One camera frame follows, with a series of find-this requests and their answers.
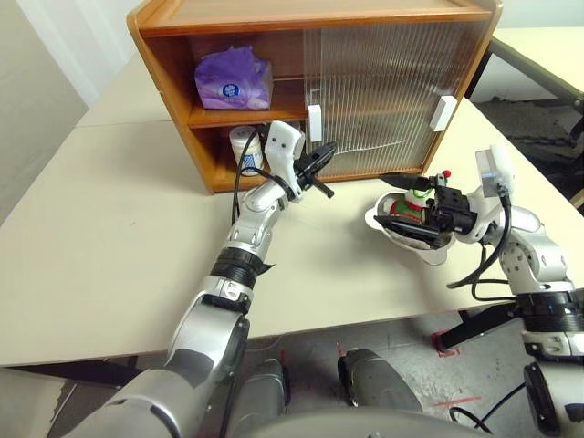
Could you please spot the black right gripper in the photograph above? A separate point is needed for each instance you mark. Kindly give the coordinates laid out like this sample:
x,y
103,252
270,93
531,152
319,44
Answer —
x,y
454,207

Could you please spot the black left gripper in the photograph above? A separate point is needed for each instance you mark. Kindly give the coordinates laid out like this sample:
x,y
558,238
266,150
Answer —
x,y
308,171

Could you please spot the ribbed clear sliding door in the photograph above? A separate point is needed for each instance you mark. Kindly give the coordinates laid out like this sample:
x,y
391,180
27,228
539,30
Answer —
x,y
401,82
312,68

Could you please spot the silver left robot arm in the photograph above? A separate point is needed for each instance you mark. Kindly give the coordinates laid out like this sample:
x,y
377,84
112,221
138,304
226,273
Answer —
x,y
246,228

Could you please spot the brown wooden cabinet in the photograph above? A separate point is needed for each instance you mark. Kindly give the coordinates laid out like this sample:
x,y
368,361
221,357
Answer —
x,y
155,68

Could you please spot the white wipes canister blue print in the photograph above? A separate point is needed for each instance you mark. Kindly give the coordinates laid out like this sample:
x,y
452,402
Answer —
x,y
257,159

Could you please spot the purple tissue pack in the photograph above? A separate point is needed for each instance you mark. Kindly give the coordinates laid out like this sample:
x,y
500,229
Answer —
x,y
228,77

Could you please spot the black table leg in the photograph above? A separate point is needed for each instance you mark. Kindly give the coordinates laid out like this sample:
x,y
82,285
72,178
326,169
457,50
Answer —
x,y
479,326

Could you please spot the dark grey rounded shell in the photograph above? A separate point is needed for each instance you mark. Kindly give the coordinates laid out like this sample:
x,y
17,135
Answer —
x,y
378,383
264,392

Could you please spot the red floor tape strip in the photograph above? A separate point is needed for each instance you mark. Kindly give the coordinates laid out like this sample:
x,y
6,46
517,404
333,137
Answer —
x,y
456,401

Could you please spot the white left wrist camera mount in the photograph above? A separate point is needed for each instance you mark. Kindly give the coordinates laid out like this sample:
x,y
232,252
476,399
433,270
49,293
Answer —
x,y
283,141

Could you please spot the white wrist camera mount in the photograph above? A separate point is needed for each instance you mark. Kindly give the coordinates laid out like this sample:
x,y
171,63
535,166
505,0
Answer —
x,y
283,141
499,159

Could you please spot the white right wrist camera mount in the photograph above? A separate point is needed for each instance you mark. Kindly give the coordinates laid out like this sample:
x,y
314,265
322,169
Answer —
x,y
499,159

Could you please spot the cream table with black frame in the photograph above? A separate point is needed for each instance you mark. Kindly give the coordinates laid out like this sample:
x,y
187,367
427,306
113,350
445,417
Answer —
x,y
538,45

